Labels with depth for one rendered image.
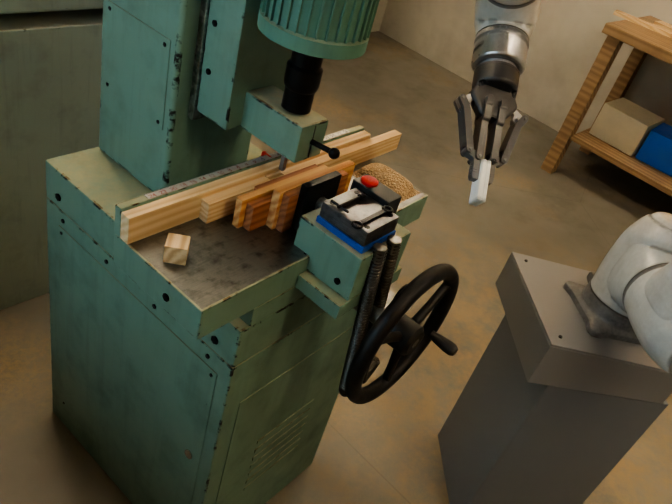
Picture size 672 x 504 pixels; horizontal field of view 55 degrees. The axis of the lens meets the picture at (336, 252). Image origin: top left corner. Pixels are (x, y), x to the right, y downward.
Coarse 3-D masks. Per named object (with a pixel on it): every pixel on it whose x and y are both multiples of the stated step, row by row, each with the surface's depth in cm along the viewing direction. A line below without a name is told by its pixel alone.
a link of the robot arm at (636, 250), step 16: (640, 224) 136; (656, 224) 132; (624, 240) 137; (640, 240) 133; (656, 240) 131; (608, 256) 142; (624, 256) 136; (640, 256) 132; (656, 256) 130; (608, 272) 140; (624, 272) 134; (640, 272) 130; (592, 288) 145; (608, 288) 140; (624, 288) 133; (608, 304) 141
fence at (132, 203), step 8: (352, 128) 136; (360, 128) 136; (344, 136) 133; (272, 160) 118; (248, 168) 114; (224, 176) 110; (200, 184) 106; (176, 192) 103; (128, 200) 98; (136, 200) 98; (144, 200) 99; (152, 200) 100; (120, 208) 96; (128, 208) 97; (120, 216) 96; (120, 224) 97
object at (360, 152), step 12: (396, 132) 143; (360, 144) 134; (372, 144) 135; (384, 144) 140; (396, 144) 144; (324, 156) 126; (348, 156) 130; (360, 156) 134; (372, 156) 138; (288, 168) 119; (300, 168) 120; (252, 180) 113; (228, 192) 108; (240, 192) 109; (204, 204) 105; (216, 204) 106; (228, 204) 108; (204, 216) 106; (216, 216) 108
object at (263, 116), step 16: (256, 96) 110; (272, 96) 111; (256, 112) 111; (272, 112) 108; (288, 112) 108; (256, 128) 112; (272, 128) 109; (288, 128) 107; (304, 128) 106; (320, 128) 109; (272, 144) 111; (288, 144) 108; (304, 144) 108
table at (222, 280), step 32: (192, 224) 106; (224, 224) 108; (128, 256) 99; (160, 256) 98; (192, 256) 100; (224, 256) 101; (256, 256) 103; (288, 256) 105; (160, 288) 96; (192, 288) 94; (224, 288) 96; (256, 288) 99; (288, 288) 108; (320, 288) 106; (192, 320) 93; (224, 320) 97
